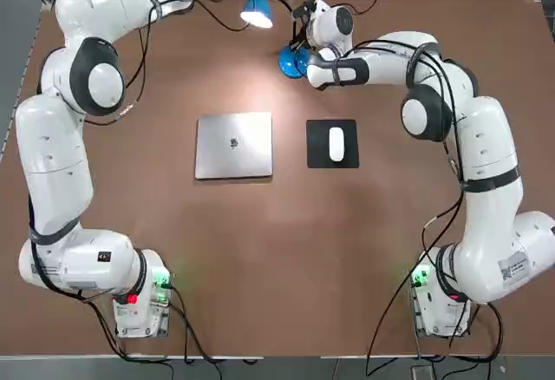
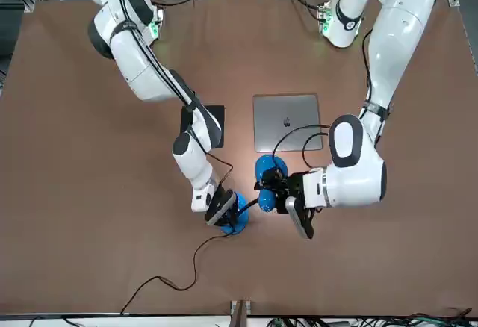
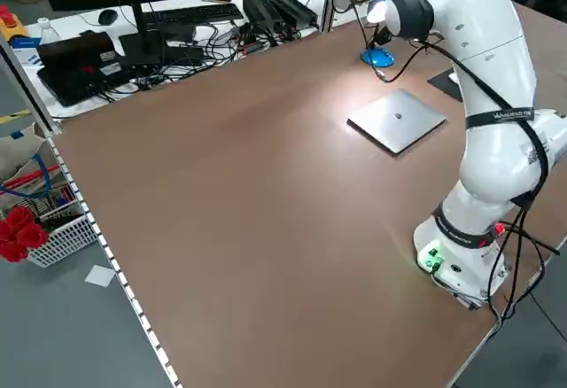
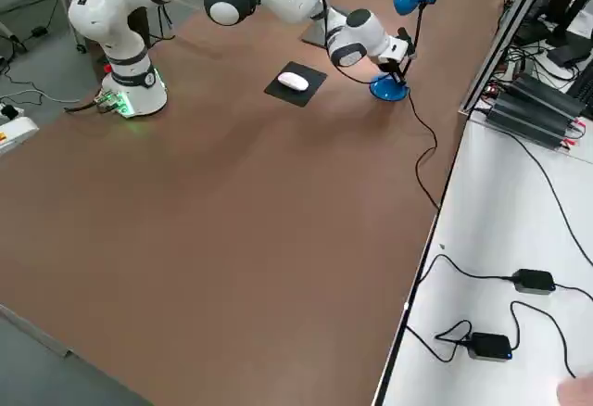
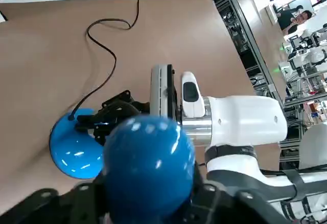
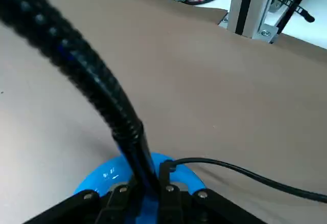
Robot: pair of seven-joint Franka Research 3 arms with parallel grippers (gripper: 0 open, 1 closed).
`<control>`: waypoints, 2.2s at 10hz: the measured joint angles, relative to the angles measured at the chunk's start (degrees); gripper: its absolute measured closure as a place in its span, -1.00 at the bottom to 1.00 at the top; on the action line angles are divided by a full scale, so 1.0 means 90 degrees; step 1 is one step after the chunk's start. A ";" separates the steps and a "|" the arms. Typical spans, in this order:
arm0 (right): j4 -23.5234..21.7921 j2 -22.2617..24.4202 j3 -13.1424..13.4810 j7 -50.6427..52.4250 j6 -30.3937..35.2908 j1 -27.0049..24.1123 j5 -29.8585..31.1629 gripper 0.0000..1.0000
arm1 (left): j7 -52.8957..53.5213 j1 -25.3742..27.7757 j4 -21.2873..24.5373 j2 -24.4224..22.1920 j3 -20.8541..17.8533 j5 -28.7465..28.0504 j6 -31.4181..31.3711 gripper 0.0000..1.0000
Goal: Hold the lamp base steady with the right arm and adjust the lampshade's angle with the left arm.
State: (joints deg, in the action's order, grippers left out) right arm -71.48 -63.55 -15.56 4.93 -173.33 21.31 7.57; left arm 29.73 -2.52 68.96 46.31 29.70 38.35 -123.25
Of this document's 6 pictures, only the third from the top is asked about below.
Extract white plastic basket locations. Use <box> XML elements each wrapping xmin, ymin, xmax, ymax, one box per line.
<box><xmin>26</xmin><ymin>212</ymin><xmax>99</xmax><ymax>269</ymax></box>

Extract blue hose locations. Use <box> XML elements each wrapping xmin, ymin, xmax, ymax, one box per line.
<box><xmin>0</xmin><ymin>151</ymin><xmax>52</xmax><ymax>198</ymax></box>

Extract black base cables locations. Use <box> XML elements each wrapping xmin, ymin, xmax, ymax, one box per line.
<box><xmin>480</xmin><ymin>210</ymin><xmax>562</xmax><ymax>322</ymax></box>

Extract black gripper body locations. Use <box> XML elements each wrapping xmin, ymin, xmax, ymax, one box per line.
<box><xmin>370</xmin><ymin>22</ymin><xmax>394</xmax><ymax>49</ymax></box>

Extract blue and white carton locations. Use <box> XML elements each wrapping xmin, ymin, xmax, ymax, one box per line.
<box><xmin>11</xmin><ymin>36</ymin><xmax>43</xmax><ymax>66</ymax></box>

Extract red stick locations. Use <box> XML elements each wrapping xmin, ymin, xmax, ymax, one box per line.
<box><xmin>0</xmin><ymin>165</ymin><xmax>61</xmax><ymax>189</ymax></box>

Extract red artificial flowers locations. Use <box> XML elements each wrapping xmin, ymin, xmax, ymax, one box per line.
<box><xmin>0</xmin><ymin>205</ymin><xmax>50</xmax><ymax>264</ymax></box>

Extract cluttered white desk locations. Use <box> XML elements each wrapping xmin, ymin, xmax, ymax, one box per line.
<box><xmin>17</xmin><ymin>0</ymin><xmax>331</xmax><ymax>120</ymax></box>

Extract black bench power supply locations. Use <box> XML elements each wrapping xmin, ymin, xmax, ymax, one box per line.
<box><xmin>268</xmin><ymin>0</ymin><xmax>320</xmax><ymax>27</ymax></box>
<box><xmin>242</xmin><ymin>0</ymin><xmax>284</xmax><ymax>31</ymax></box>

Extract black equipment case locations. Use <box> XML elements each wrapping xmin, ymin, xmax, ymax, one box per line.
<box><xmin>36</xmin><ymin>32</ymin><xmax>134</xmax><ymax>108</ymax></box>

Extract white paper bag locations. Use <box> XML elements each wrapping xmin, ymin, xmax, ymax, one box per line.
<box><xmin>0</xmin><ymin>120</ymin><xmax>50</xmax><ymax>181</ymax></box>

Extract yellow emergency stop box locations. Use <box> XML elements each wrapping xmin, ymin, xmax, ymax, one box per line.
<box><xmin>0</xmin><ymin>4</ymin><xmax>27</xmax><ymax>39</ymax></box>

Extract grey closed laptop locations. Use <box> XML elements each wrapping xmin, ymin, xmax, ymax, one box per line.
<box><xmin>346</xmin><ymin>88</ymin><xmax>448</xmax><ymax>155</ymax></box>

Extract black mouse pad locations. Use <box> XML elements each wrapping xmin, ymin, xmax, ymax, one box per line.
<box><xmin>427</xmin><ymin>68</ymin><xmax>465</xmax><ymax>102</ymax></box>

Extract black monitor stand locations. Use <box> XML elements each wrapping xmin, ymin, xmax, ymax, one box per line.
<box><xmin>118</xmin><ymin>0</ymin><xmax>168</xmax><ymax>69</ymax></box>

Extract blue desk lamp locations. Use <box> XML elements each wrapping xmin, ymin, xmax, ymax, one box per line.
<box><xmin>330</xmin><ymin>0</ymin><xmax>396</xmax><ymax>69</ymax></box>

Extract clear bottle with white cap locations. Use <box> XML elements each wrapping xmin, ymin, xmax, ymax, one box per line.
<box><xmin>37</xmin><ymin>18</ymin><xmax>59</xmax><ymax>46</ymax></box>

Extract white paper sheet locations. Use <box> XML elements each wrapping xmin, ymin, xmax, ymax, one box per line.
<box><xmin>83</xmin><ymin>264</ymin><xmax>118</xmax><ymax>288</ymax></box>

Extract black keyboard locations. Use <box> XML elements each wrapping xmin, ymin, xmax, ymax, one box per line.
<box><xmin>140</xmin><ymin>3</ymin><xmax>245</xmax><ymax>27</ymax></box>

